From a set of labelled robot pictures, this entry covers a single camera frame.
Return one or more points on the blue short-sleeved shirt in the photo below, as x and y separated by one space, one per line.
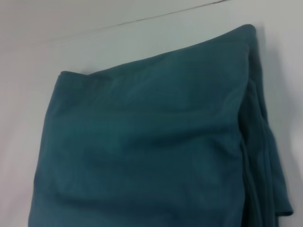
154 142

